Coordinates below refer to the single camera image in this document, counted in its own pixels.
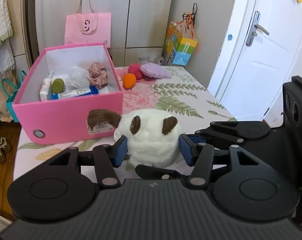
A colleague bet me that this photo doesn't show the white brown plush toy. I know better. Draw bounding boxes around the white brown plush toy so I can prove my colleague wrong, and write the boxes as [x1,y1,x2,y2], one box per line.
[87,109,184,168]

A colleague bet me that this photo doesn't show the white tissue pack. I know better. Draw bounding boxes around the white tissue pack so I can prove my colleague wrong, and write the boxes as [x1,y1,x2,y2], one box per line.
[39,77,52,101]

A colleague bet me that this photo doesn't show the purple plush toy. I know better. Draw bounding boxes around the purple plush toy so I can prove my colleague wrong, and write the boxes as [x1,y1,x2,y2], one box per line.
[140,63,172,79]

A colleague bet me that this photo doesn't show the floral bed sheet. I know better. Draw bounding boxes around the floral bed sheet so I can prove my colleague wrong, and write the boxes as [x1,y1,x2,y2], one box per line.
[13,67,236,179]

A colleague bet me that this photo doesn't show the pink storage box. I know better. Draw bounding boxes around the pink storage box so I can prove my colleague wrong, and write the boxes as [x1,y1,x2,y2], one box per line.
[12,43,123,145]

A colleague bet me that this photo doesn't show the orange plush ball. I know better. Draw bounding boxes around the orange plush ball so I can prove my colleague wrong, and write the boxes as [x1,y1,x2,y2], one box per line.
[122,73,137,90]

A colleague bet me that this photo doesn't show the pink floral scrunchie cloth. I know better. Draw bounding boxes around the pink floral scrunchie cloth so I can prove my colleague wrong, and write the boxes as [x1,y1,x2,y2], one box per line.
[88,62,107,89]

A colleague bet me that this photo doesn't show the green plush ball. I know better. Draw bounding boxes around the green plush ball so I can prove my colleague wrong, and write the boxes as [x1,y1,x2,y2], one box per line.
[50,78,65,94]

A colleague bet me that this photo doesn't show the red plush item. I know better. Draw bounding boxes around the red plush item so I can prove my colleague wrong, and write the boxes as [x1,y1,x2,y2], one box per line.
[128,63,144,81]

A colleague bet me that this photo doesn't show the colourful paper gift bag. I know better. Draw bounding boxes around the colourful paper gift bag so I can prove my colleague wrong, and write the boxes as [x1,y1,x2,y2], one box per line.
[164,21,198,66]

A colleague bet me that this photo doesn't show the patterned shoes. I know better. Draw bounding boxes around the patterned shoes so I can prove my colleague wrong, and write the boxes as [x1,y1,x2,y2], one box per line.
[0,137,12,164]

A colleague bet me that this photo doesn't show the teal shopping bag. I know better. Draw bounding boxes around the teal shopping bag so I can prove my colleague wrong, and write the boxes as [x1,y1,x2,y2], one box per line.
[0,70,27,122]

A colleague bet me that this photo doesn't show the white door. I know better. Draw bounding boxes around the white door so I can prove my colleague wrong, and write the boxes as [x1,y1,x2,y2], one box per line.
[208,0,302,121]

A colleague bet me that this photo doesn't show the brown paper bag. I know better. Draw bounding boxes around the brown paper bag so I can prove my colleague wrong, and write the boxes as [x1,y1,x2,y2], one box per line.
[0,70,17,122]

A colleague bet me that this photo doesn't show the pink paper shopping bag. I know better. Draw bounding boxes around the pink paper shopping bag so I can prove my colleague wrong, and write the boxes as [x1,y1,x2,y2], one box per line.
[64,0,112,48]

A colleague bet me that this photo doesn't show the grey wardrobe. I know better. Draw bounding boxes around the grey wardrobe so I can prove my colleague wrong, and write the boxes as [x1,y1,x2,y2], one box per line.
[35,0,171,67]

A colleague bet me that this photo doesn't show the silver door handle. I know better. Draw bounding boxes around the silver door handle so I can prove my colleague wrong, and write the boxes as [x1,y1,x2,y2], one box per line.
[245,11,270,47]

